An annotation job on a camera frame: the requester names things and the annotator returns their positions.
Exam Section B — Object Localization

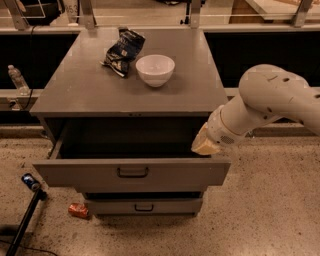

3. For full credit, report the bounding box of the grey top drawer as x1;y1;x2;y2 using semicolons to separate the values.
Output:
34;119;231;193

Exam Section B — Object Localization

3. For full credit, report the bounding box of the grey drawer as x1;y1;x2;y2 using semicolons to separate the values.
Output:
84;198;203;215
34;119;231;193

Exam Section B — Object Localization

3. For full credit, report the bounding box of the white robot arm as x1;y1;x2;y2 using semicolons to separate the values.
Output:
192;64;320;155

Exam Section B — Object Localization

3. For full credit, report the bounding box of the grey bottom drawer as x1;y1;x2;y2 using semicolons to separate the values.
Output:
84;198;203;215

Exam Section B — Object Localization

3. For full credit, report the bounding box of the grey drawer cabinet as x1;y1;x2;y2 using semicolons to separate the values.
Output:
29;27;233;217

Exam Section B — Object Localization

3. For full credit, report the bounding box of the white ceramic bowl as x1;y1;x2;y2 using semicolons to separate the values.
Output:
136;54;175;88

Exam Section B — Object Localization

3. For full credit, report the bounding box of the crumpled dark chip bag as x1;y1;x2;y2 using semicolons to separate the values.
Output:
101;27;145;78

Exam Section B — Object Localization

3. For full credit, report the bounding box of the orange soda can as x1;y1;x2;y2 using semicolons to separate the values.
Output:
68;203;89;219

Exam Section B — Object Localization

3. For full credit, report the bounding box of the blue soda can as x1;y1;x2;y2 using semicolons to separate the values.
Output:
21;173;41;191

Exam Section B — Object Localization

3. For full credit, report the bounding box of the clear plastic water bottle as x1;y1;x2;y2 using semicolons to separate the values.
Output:
8;65;30;96

